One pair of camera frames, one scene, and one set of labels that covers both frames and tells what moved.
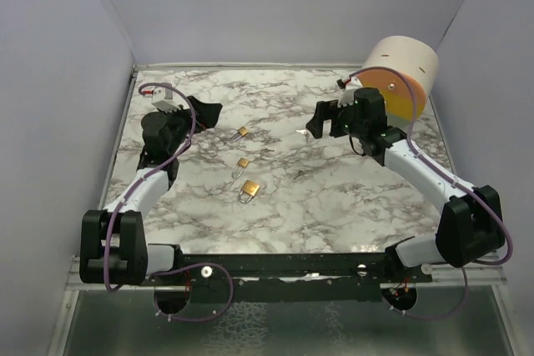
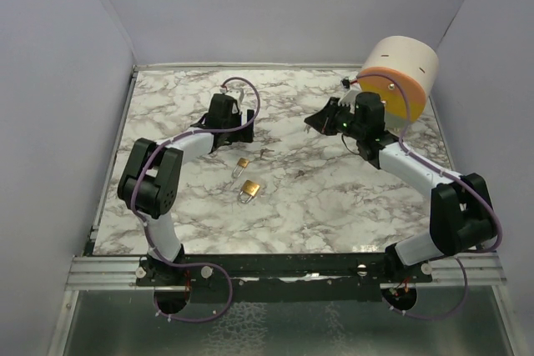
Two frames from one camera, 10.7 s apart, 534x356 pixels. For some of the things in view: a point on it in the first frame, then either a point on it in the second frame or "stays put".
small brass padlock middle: x=242 y=163 stays put
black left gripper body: x=180 y=123 to x=235 y=122
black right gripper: x=327 y=110 stays put
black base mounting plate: x=288 y=277 stays put
